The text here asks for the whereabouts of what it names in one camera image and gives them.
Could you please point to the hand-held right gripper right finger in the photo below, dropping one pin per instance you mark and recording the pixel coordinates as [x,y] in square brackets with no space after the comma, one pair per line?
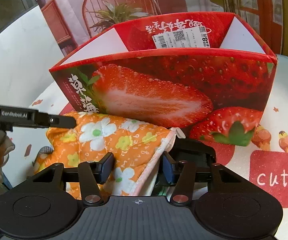
[168,170]

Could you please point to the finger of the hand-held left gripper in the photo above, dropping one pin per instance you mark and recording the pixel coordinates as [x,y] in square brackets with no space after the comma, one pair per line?
[59,122]

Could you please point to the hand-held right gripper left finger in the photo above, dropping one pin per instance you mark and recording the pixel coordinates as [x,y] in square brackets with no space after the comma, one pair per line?
[106,168]

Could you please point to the red strawberry print box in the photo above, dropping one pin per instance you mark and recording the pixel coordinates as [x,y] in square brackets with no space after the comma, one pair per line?
[171,80]

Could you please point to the white barcode label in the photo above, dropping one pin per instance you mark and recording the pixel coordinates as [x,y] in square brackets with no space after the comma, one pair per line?
[179,38]

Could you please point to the printed wall tapestry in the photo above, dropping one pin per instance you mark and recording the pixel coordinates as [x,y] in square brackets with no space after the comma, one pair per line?
[69,5]

